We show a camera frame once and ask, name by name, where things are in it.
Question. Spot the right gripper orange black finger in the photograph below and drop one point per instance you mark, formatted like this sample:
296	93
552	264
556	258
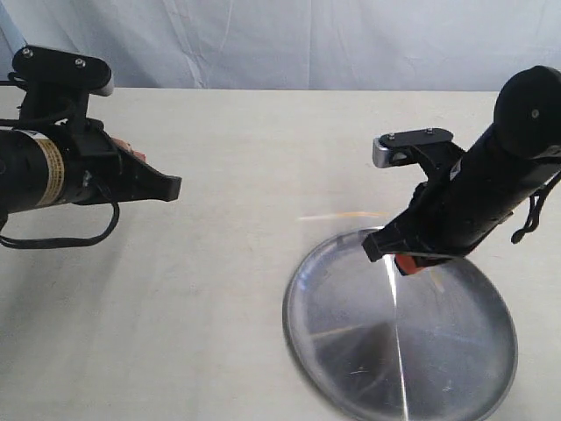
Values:
410	264

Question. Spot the left gripper orange black finger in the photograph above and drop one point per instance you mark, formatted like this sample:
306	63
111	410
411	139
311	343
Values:
129	149

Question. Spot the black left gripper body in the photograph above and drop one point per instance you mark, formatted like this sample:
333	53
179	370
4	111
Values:
101	171

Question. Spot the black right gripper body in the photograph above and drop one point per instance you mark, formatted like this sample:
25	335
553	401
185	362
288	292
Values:
411	233

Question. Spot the thin yellow stick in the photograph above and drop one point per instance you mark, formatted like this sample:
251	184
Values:
351	214

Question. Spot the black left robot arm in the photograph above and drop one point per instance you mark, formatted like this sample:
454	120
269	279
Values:
60	164

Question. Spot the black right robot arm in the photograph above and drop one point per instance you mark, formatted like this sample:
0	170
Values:
468	193

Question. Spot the round silver metal plate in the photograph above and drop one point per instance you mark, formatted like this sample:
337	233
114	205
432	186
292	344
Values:
380	345

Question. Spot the white backdrop sheet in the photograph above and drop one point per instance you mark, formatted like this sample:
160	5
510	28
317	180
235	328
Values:
378	45

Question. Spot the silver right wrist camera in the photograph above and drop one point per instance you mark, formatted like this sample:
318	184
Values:
431	148

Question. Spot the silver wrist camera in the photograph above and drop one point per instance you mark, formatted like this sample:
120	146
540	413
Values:
431	148
57	86

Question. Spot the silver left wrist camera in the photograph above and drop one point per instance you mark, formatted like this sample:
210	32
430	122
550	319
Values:
57	86

